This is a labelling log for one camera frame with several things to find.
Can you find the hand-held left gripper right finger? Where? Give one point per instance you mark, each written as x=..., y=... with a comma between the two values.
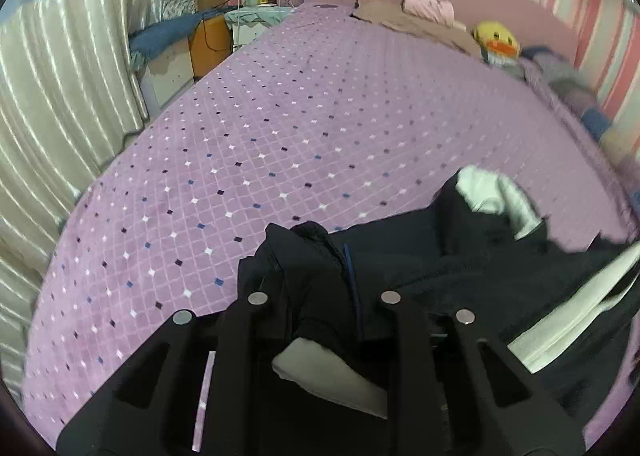
x=415, y=361

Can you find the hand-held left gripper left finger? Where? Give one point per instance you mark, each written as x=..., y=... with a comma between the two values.
x=240, y=336

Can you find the black padded jacket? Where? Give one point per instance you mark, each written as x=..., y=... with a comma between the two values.
x=475, y=261

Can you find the bed with purple patterned sheet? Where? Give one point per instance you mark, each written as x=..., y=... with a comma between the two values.
x=300, y=136

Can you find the beige low cabinet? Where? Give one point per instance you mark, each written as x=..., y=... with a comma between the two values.
x=167, y=78

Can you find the orange cabinet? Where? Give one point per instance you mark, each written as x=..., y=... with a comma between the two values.
x=212, y=46

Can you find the grey folded cloth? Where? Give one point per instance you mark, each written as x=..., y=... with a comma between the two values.
x=505, y=67

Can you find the blue denim cloth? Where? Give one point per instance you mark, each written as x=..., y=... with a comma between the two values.
x=160, y=36

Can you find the cream satin curtain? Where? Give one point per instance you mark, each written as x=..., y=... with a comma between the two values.
x=50, y=86

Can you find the patchwork quilt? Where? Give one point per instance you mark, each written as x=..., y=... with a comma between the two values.
x=565, y=81

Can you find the nightstand with pale green cloth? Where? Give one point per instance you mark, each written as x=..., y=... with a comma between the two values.
x=255, y=16

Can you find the yellow duck plush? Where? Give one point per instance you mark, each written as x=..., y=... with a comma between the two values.
x=492, y=36

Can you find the small white packet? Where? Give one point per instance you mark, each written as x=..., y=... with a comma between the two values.
x=460, y=26

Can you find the brown pillow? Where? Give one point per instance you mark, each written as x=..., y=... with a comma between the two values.
x=395, y=20

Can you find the pink plush pillow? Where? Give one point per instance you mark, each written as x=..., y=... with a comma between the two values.
x=427, y=6

